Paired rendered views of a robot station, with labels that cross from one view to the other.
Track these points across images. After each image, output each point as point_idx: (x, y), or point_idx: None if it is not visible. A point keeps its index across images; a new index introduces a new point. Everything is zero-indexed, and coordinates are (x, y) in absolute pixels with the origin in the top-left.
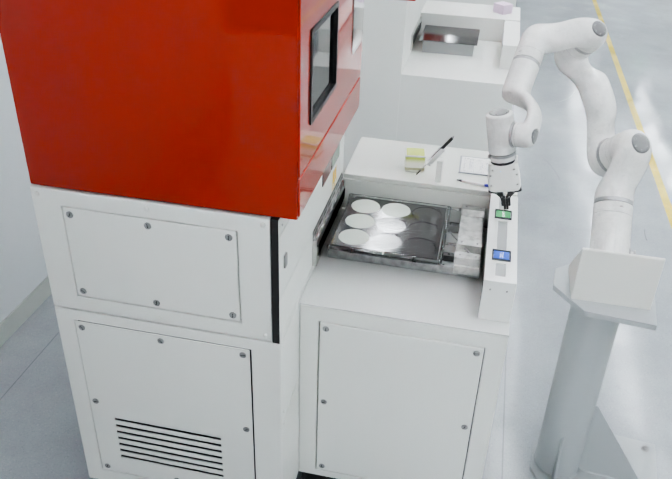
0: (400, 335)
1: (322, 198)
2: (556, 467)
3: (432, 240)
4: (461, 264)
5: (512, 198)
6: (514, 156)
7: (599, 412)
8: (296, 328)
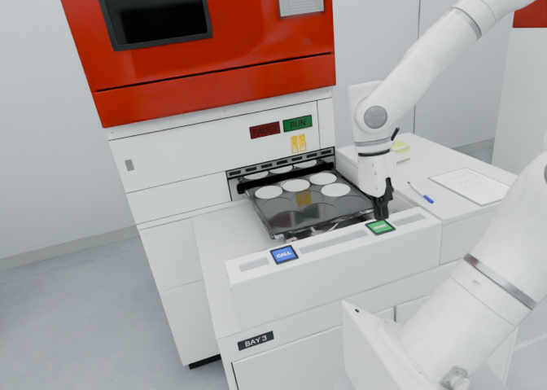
0: None
1: (255, 150)
2: None
3: (305, 221)
4: None
5: (431, 220)
6: (374, 147)
7: None
8: (187, 235)
